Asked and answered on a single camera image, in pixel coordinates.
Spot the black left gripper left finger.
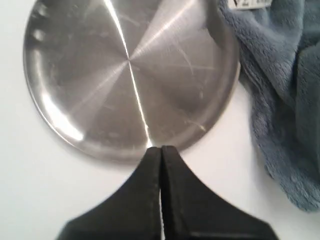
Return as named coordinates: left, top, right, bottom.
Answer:
left=57, top=147, right=162, bottom=240

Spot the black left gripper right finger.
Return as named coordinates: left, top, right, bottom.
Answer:
left=160, top=146, right=278, bottom=240

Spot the blue-grey fleece towel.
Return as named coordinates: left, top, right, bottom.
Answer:
left=218, top=0, right=320, bottom=212

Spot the round stainless steel plate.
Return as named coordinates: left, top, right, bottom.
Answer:
left=23, top=0, right=240, bottom=164

